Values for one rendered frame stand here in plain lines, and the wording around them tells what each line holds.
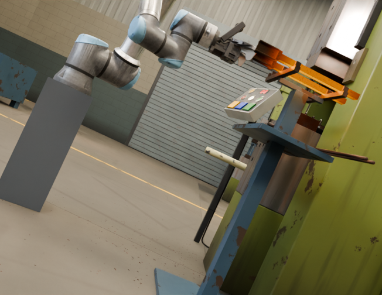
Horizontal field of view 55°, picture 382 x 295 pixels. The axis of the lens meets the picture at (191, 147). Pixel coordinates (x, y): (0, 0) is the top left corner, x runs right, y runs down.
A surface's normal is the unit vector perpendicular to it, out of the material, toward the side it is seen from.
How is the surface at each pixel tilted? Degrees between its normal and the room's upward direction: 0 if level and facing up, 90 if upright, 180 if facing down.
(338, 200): 90
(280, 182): 90
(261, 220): 90
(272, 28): 90
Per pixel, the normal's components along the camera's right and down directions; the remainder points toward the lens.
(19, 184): 0.30, 0.12
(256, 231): 0.04, 0.00
